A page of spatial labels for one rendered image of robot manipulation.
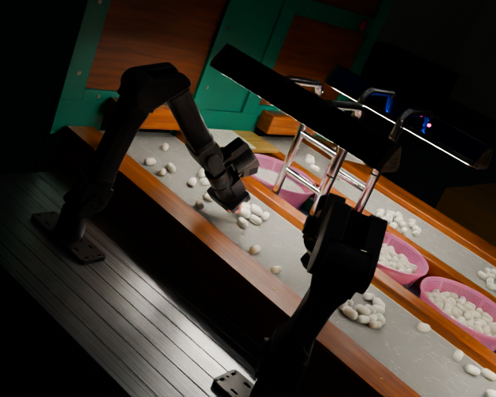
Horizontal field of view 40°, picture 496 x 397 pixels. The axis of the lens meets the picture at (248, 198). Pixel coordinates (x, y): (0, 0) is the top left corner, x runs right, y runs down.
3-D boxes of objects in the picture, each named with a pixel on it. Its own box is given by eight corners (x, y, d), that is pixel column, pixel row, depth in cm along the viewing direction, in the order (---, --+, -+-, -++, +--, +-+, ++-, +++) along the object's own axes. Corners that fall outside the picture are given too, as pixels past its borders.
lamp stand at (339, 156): (268, 254, 184) (334, 103, 168) (220, 216, 195) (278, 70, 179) (309, 247, 198) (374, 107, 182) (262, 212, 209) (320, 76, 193)
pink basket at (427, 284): (473, 379, 164) (493, 348, 161) (387, 313, 179) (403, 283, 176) (513, 355, 185) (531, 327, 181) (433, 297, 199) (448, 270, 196)
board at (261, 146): (212, 152, 213) (214, 149, 213) (183, 131, 222) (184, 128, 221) (278, 153, 238) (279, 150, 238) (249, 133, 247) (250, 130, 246)
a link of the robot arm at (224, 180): (229, 166, 173) (220, 150, 167) (241, 179, 169) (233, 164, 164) (207, 182, 172) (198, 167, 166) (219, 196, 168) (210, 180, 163)
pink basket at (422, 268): (405, 315, 182) (421, 286, 179) (317, 267, 188) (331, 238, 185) (420, 281, 206) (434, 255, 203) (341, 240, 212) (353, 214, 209)
